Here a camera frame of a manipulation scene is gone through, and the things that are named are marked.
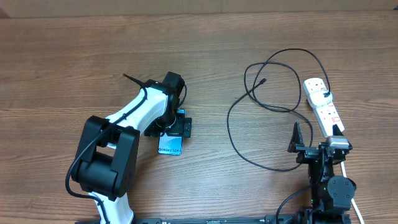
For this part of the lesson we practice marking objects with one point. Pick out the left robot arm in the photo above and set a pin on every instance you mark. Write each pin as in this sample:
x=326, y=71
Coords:
x=105, y=162

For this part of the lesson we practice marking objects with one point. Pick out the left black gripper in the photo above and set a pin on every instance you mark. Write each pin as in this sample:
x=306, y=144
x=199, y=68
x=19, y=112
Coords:
x=181, y=127

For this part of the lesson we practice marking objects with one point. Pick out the blue Samsung Galaxy smartphone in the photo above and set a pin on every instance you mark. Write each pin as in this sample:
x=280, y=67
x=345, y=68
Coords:
x=171, y=145

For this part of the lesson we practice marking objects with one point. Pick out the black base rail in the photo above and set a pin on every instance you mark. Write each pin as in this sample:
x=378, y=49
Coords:
x=268, y=219

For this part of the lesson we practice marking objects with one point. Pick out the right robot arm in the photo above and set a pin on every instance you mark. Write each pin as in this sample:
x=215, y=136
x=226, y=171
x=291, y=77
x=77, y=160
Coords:
x=330, y=194

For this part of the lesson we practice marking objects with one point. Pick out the white power strip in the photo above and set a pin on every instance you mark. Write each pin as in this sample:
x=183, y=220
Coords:
x=326, y=115

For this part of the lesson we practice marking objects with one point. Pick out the white charger plug adapter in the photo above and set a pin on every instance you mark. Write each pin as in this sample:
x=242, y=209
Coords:
x=320, y=98

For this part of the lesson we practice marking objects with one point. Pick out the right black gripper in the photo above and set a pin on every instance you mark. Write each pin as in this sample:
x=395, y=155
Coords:
x=305, y=152

